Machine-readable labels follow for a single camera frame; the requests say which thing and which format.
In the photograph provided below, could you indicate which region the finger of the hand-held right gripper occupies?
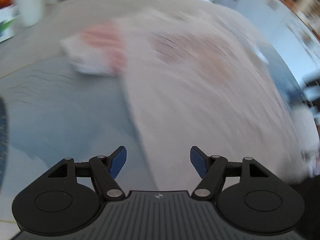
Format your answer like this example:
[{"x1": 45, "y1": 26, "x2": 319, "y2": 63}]
[{"x1": 287, "y1": 74, "x2": 320, "y2": 108}]

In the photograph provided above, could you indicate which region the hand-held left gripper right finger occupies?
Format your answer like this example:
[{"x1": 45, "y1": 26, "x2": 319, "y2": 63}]
[{"x1": 189, "y1": 145, "x2": 270, "y2": 201}]

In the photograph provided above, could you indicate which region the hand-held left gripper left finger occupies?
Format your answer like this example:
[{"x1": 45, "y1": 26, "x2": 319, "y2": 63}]
[{"x1": 47, "y1": 145, "x2": 128, "y2": 201}]

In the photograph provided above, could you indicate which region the white and pink shirt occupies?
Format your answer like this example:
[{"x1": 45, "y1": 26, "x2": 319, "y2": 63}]
[{"x1": 60, "y1": 7, "x2": 310, "y2": 192}]

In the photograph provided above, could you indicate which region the green and white box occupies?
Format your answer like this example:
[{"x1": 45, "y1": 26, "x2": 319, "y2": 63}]
[{"x1": 0, "y1": 5, "x2": 19, "y2": 43}]

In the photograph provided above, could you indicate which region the white cup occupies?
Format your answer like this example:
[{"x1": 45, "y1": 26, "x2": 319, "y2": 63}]
[{"x1": 15, "y1": 0, "x2": 48, "y2": 28}]

